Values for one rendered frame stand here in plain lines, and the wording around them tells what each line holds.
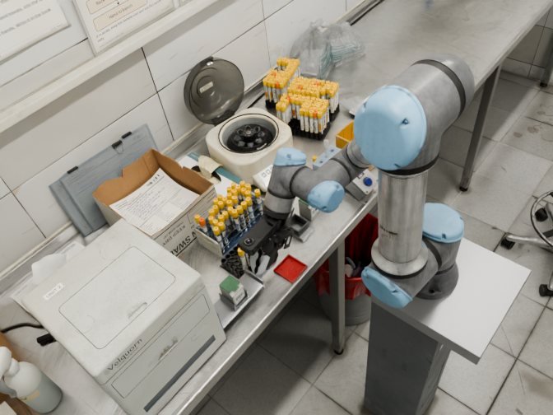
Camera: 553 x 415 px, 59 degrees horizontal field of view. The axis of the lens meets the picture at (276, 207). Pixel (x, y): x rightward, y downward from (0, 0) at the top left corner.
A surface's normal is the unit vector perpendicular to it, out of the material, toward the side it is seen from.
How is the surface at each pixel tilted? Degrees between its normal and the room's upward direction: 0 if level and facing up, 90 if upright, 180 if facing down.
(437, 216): 7
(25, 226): 90
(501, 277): 1
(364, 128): 83
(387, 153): 83
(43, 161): 90
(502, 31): 0
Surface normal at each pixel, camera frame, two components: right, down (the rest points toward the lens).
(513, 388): -0.11, -0.66
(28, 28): 0.77, 0.44
